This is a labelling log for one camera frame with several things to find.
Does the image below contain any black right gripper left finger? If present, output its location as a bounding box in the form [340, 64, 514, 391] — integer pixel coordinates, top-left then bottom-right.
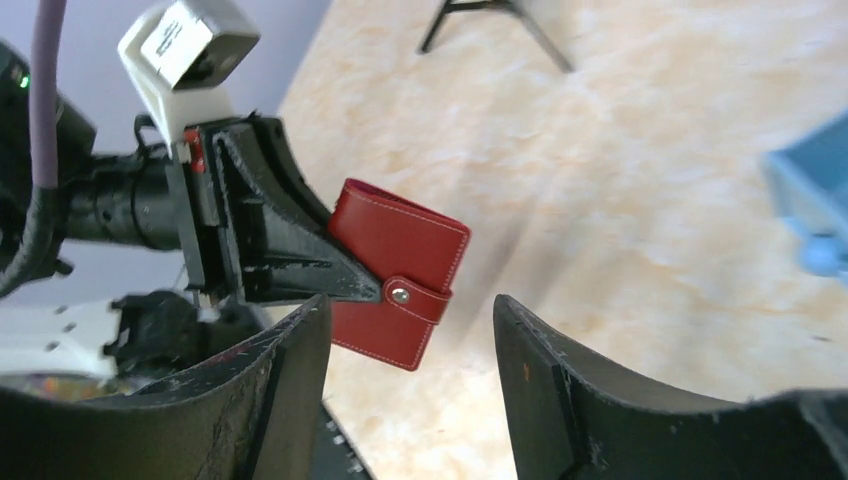
[1, 295, 332, 479]

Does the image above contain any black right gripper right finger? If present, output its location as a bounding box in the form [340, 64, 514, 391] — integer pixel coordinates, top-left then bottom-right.
[493, 295, 847, 480]

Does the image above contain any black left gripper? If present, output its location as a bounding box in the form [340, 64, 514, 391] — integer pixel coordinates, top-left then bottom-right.
[63, 113, 381, 305]

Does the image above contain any red leather card holder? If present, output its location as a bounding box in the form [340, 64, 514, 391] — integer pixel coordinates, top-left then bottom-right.
[329, 179, 471, 371]

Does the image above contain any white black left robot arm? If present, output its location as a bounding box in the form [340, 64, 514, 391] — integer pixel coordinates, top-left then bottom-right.
[1, 99, 381, 379]

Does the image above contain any blue three-slot card box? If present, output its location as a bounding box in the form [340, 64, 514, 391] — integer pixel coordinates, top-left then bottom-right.
[763, 113, 847, 283]

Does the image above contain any black tripod stand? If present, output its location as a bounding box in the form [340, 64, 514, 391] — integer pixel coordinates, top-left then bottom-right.
[417, 1, 578, 73]

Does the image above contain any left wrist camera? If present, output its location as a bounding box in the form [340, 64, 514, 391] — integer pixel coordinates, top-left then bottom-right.
[118, 0, 261, 163]

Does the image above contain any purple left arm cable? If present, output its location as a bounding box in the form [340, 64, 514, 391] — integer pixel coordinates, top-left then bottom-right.
[27, 0, 69, 190]

